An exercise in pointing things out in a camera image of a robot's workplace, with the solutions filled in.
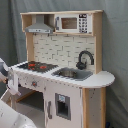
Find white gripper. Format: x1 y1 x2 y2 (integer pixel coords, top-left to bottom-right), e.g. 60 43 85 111
0 58 19 102

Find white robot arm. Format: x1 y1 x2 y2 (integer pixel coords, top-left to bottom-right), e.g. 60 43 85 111
0 58 37 128

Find wooden toy kitchen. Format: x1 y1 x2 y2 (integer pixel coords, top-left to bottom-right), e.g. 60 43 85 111
6 9 116 128

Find right red stove knob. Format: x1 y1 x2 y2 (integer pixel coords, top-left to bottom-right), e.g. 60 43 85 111
31 81 37 87

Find black toy stovetop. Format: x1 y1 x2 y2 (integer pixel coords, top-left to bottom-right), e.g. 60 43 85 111
20 61 56 72

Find white fridge door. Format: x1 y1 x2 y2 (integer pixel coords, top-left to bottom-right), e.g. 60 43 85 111
44 81 82 128

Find grey toy sink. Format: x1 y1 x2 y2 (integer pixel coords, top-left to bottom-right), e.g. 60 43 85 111
52 67 92 81

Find grey range hood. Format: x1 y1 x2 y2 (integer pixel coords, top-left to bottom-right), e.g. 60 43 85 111
25 15 54 34

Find black toy faucet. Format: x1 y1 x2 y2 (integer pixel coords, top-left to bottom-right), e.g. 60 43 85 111
76 50 94 70

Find toy microwave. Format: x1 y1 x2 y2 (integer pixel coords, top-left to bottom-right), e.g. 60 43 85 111
55 14 92 34

